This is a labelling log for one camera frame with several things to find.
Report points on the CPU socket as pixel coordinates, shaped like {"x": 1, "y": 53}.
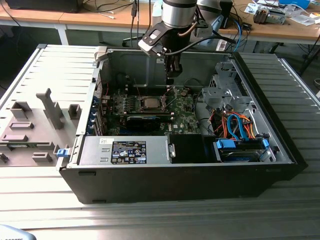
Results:
{"x": 150, "y": 109}

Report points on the blue box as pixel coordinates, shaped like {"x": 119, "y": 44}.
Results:
{"x": 295, "y": 2}

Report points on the CPU with silver top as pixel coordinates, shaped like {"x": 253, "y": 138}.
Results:
{"x": 151, "y": 102}

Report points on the hard disk in blue carrier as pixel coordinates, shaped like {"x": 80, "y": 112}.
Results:
{"x": 237, "y": 156}

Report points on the grey rounded device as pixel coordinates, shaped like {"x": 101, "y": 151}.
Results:
{"x": 12, "y": 233}

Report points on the green motherboard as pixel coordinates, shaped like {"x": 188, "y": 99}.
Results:
{"x": 185, "y": 117}

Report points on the grey power supply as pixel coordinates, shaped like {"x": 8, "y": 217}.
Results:
{"x": 95, "y": 150}

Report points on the black and grey PC case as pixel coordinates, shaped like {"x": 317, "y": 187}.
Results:
{"x": 150, "y": 185}

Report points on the blue plastic clip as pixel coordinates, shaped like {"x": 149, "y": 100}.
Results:
{"x": 62, "y": 153}

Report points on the black flat box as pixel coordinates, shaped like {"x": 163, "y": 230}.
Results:
{"x": 42, "y": 5}

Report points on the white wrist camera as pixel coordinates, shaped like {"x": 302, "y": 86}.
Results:
{"x": 147, "y": 46}

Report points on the grey parts rack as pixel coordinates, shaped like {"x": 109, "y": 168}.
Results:
{"x": 37, "y": 117}

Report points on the grey metal disk bay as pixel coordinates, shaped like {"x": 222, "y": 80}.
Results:
{"x": 217, "y": 95}

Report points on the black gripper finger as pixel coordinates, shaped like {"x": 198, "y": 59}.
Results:
{"x": 167, "y": 63}
{"x": 176, "y": 66}

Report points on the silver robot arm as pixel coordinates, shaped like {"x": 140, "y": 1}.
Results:
{"x": 178, "y": 15}

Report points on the wooden desk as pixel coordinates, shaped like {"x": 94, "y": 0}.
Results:
{"x": 75, "y": 18}
{"x": 275, "y": 31}

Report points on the small white box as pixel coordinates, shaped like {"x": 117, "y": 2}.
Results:
{"x": 221, "y": 45}

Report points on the small grey wrist camera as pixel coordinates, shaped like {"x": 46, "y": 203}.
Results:
{"x": 202, "y": 30}

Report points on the black graphics card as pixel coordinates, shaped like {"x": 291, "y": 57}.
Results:
{"x": 142, "y": 123}

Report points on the CPU cooler heat sink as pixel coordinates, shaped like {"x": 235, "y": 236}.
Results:
{"x": 268, "y": 16}

